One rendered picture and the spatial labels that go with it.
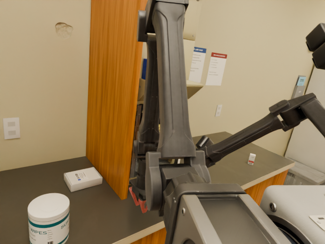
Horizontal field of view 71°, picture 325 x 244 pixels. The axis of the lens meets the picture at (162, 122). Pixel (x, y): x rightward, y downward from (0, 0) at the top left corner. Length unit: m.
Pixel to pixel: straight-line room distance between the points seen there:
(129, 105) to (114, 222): 0.49
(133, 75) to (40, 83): 0.59
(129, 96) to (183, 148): 0.61
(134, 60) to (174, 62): 0.51
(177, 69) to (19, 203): 0.96
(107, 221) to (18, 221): 0.34
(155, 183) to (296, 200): 0.20
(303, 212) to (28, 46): 1.27
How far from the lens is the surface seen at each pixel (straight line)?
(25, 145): 1.46
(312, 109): 0.91
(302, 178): 3.62
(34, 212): 0.91
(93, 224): 1.05
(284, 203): 0.27
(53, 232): 0.92
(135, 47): 0.93
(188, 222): 0.24
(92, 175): 1.27
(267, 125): 0.95
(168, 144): 0.39
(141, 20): 0.57
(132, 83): 0.94
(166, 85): 0.42
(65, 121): 1.45
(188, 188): 0.27
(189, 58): 1.23
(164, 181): 0.36
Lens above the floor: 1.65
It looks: 18 degrees down
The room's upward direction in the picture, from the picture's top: 8 degrees clockwise
